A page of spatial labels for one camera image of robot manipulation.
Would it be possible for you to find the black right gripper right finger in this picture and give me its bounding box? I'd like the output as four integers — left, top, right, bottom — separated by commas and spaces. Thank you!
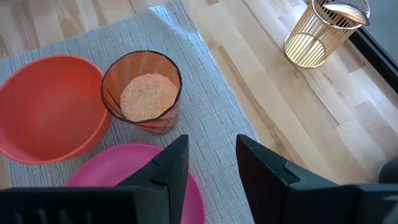
235, 134, 363, 224

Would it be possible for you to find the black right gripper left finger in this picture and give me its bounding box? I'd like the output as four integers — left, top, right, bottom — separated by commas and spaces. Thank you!
116, 134, 190, 224

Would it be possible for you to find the pink plate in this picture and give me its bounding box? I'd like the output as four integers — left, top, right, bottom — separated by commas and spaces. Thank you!
66, 142, 207, 224

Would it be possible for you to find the orange glass tumbler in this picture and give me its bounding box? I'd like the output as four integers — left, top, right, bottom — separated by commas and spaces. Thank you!
100, 50, 183, 135

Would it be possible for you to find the orange bowl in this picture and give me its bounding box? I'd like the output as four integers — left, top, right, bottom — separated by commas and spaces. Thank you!
0, 55, 113, 166

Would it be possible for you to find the gold spoon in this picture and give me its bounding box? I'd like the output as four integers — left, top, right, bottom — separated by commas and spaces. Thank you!
323, 2, 370, 26

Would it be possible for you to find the grey woven placemat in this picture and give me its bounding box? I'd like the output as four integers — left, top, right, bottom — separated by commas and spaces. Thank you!
0, 0, 261, 224

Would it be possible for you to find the black toaster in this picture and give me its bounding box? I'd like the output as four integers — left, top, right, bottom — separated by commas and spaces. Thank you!
378, 158, 398, 184

